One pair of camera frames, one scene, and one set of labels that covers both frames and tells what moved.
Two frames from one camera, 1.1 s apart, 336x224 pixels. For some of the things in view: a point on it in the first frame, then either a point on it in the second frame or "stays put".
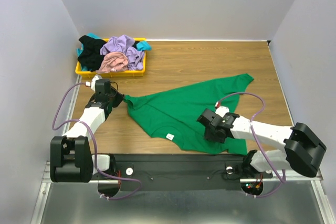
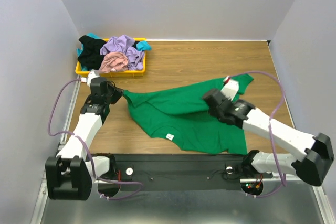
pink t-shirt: x=113 y=61 stays put
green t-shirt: x=169 y=115 stays put
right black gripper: x=205 y=118 → x=211 y=98
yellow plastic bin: x=126 y=73 stays put
